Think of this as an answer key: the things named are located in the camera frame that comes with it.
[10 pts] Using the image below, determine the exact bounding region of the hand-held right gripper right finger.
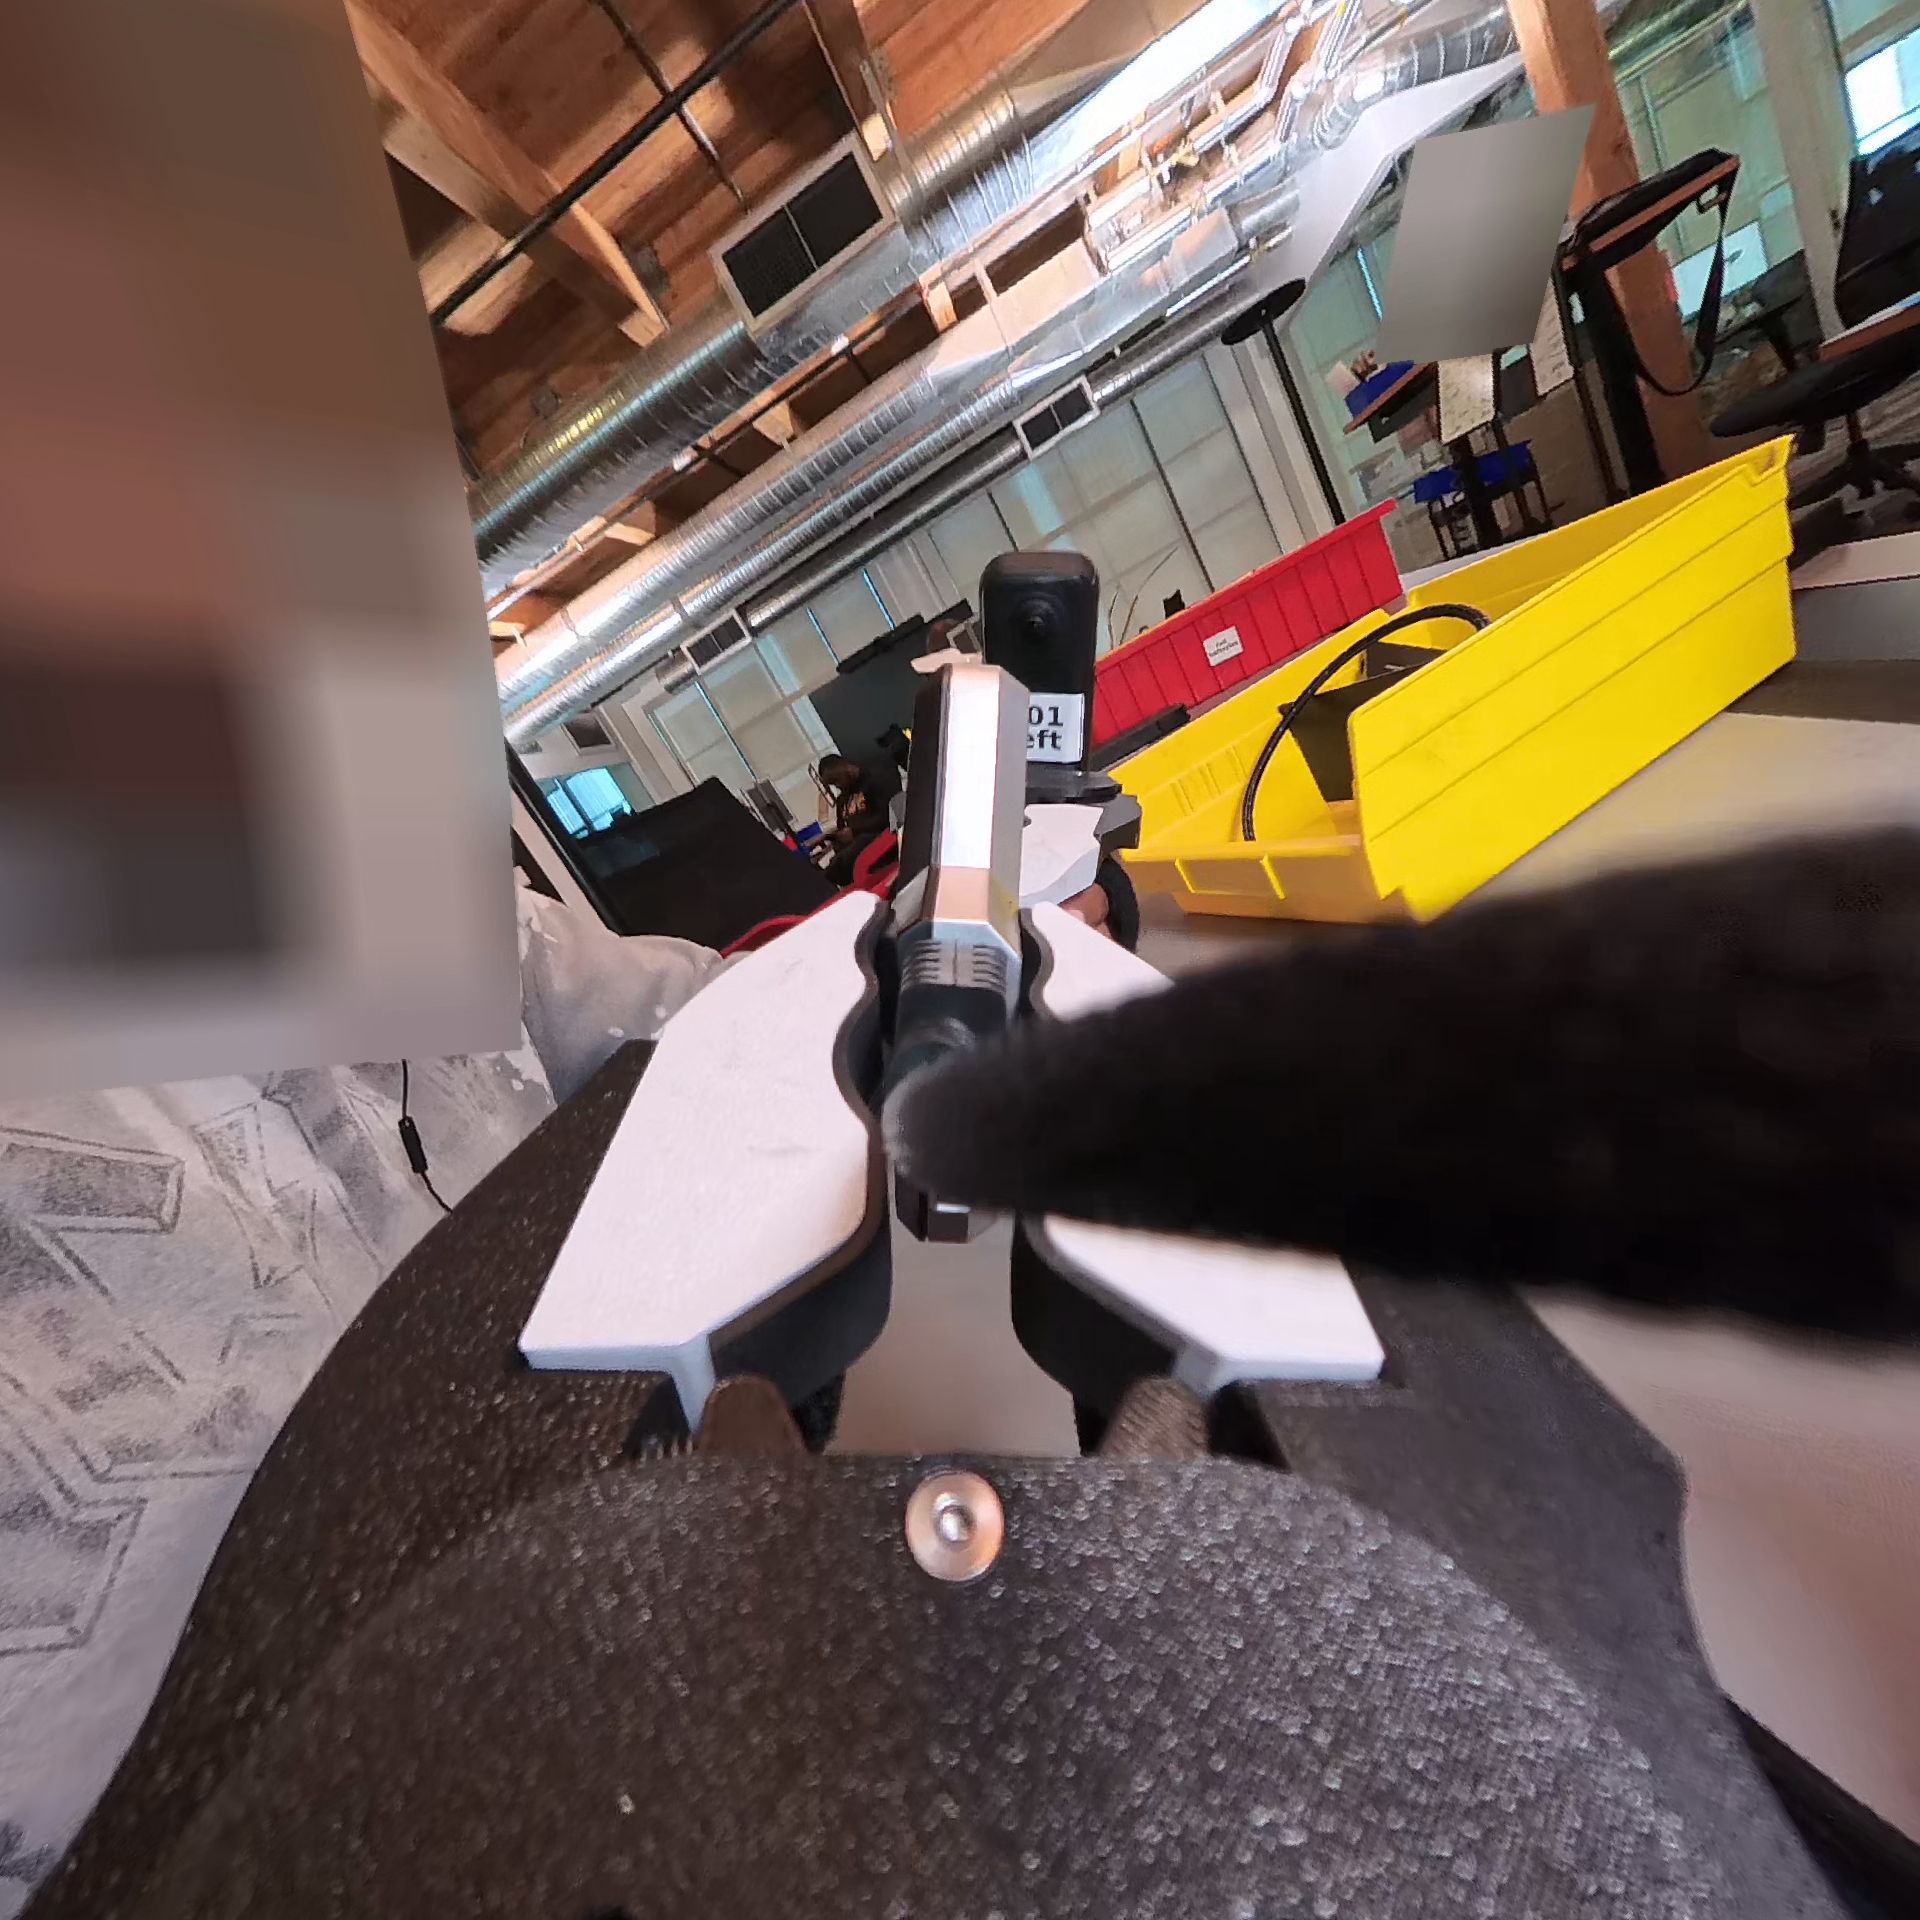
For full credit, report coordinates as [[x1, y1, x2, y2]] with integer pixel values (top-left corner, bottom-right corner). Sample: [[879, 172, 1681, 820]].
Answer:
[[1018, 900, 1389, 1391]]

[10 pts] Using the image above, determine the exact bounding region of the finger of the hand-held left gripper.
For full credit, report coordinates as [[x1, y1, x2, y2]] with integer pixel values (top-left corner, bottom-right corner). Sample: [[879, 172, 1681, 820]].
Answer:
[[1024, 806, 1122, 906]]

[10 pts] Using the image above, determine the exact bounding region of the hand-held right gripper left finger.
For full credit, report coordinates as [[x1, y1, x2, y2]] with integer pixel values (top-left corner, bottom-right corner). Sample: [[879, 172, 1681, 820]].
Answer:
[[517, 890, 898, 1426]]

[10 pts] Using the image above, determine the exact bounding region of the black adapter hub with cable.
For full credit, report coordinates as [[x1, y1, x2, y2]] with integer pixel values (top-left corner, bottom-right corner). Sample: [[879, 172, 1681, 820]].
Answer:
[[896, 1161, 1010, 1250]]

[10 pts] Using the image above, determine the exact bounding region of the black braided hdmi cable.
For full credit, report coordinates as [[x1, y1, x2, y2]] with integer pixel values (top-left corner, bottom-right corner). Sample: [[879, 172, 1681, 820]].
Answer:
[[878, 661, 1920, 1343]]

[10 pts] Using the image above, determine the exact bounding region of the person's left forearm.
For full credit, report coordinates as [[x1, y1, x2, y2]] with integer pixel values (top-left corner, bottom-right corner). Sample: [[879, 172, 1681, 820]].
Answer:
[[517, 884, 729, 1104]]

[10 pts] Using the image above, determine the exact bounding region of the red storage bin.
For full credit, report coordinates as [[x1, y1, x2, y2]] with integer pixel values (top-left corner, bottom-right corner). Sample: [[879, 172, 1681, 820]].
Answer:
[[1089, 503, 1404, 746]]

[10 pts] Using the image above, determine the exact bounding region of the black bin divider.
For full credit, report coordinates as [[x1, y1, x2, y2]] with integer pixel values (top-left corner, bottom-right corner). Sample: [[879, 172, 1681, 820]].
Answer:
[[1286, 644, 1448, 805]]

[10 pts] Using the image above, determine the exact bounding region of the black round-top pole stand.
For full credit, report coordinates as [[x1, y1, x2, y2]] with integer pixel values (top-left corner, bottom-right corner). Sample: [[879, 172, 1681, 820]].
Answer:
[[1217, 276, 1345, 528]]

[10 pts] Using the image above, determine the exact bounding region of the yellow storage bin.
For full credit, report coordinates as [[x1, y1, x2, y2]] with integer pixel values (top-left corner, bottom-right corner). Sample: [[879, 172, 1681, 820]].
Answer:
[[1106, 433, 1797, 922]]

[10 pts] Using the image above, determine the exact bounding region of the black standing desk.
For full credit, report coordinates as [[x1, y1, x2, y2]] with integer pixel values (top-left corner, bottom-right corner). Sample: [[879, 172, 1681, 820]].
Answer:
[[1552, 150, 1743, 505]]

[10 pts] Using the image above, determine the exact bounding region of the silver ventilation duct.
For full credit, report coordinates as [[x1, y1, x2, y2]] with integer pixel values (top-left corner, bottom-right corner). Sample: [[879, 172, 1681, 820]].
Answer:
[[496, 321, 1262, 745], [469, 88, 1201, 557]]

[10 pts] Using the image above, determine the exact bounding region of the thin black earphone wire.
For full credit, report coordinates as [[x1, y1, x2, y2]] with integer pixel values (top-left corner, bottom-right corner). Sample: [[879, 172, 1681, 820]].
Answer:
[[397, 1056, 454, 1214]]

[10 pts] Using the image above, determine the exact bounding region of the wooden post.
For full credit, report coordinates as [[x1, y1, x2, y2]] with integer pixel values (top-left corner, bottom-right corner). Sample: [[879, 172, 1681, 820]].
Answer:
[[1503, 0, 1711, 496]]

